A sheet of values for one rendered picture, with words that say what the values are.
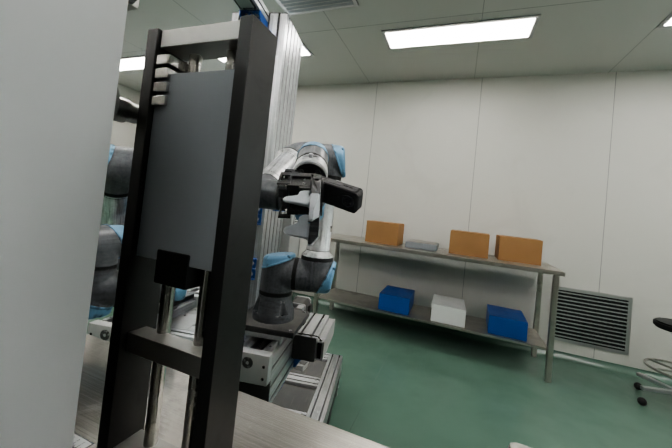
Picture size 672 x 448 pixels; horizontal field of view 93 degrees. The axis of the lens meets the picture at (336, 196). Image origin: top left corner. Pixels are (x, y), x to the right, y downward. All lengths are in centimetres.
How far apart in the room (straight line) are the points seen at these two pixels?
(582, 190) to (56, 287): 387
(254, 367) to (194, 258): 75
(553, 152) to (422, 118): 137
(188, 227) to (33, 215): 14
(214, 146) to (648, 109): 407
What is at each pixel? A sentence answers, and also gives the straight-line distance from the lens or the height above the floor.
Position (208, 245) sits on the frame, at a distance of 38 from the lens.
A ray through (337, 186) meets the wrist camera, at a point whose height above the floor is 128.
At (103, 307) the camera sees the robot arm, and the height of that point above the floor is 98.
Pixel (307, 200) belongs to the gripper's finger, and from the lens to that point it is 50.
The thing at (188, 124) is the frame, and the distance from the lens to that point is 42.
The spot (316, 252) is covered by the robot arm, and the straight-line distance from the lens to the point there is 113.
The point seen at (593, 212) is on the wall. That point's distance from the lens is 393.
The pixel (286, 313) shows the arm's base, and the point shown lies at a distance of 119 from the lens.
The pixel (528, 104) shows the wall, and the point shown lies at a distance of 398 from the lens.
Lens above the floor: 124
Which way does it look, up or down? 2 degrees up
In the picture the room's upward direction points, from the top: 6 degrees clockwise
